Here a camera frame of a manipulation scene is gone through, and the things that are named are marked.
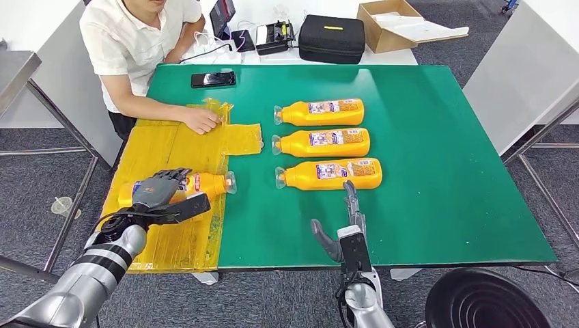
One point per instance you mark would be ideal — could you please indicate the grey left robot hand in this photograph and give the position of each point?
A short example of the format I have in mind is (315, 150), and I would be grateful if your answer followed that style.
(156, 192)

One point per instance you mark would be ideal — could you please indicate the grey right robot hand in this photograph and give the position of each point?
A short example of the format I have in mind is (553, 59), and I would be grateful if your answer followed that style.
(325, 240)

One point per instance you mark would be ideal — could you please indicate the person's right hand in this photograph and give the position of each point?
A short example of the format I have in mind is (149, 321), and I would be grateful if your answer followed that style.
(201, 120)

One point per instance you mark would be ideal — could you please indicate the orange detergent bottle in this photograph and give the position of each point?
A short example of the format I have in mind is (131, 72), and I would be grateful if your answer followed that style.
(316, 150)
(316, 118)
(208, 185)
(307, 181)

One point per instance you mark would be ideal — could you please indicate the person's left forearm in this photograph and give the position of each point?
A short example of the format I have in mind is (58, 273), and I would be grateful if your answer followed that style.
(187, 38)

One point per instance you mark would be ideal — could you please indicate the person's right forearm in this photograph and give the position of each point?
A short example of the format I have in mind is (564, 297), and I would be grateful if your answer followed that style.
(144, 106)

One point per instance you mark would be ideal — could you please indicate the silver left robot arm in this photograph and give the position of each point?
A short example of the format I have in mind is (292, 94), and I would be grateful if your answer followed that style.
(90, 276)

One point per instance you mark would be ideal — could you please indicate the black smartphone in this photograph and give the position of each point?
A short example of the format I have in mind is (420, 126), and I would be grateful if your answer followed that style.
(212, 79)

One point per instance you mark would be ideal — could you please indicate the yellow tape mat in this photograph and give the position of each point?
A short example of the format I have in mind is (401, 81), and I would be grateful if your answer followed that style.
(158, 149)

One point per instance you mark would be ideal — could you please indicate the white power strip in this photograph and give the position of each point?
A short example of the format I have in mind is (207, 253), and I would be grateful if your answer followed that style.
(219, 59)

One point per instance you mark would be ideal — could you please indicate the clear plastic cup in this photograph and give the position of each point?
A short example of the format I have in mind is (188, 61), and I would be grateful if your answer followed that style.
(62, 206)

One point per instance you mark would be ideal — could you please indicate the black label printer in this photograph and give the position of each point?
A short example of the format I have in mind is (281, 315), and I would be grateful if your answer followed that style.
(272, 44)

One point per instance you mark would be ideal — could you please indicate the dark tablet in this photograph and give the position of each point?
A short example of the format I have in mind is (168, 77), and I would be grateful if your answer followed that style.
(221, 16)

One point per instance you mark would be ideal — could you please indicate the person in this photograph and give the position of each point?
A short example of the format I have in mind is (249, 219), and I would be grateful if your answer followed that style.
(126, 40)

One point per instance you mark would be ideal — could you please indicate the white desk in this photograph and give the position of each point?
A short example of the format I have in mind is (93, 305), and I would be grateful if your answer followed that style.
(68, 90)
(520, 68)

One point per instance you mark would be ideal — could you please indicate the black carrying case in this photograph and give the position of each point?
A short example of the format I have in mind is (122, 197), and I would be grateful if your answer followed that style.
(330, 43)

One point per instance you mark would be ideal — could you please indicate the black round stool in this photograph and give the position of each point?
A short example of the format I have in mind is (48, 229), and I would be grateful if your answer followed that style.
(479, 303)

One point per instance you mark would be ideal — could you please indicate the steel table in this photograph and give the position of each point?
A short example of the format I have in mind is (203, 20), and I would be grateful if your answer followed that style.
(13, 72)

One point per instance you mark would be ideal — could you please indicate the white table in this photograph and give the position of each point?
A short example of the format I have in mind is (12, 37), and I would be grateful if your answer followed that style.
(389, 59)

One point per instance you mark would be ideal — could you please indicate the cardboard box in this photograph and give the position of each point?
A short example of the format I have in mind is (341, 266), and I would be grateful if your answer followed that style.
(384, 41)

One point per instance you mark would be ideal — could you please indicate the white sheet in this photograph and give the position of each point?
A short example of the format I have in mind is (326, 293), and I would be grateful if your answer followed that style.
(420, 30)

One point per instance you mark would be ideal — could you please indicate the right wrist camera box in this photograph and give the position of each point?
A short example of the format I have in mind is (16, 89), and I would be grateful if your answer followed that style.
(355, 251)

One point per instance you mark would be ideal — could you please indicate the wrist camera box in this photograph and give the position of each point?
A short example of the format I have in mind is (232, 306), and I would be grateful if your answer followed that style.
(355, 251)
(190, 207)

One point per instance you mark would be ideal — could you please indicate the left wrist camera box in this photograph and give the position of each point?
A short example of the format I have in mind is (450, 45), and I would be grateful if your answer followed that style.
(190, 207)

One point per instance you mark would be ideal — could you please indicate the steel table frame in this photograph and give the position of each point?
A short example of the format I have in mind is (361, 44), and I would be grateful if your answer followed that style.
(538, 136)

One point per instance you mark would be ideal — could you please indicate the blue wheeled frame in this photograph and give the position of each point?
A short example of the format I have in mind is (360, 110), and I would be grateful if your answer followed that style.
(509, 5)

